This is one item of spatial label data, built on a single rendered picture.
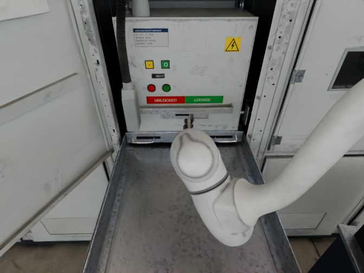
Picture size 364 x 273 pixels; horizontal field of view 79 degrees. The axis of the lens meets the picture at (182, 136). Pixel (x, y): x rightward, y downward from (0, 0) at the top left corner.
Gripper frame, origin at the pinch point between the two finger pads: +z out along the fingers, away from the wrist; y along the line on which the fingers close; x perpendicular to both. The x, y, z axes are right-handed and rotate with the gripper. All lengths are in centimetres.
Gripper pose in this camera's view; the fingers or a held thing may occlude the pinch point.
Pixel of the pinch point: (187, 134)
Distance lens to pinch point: 83.1
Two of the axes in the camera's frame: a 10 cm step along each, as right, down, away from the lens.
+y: 0.1, 9.9, 1.4
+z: -0.2, -1.4, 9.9
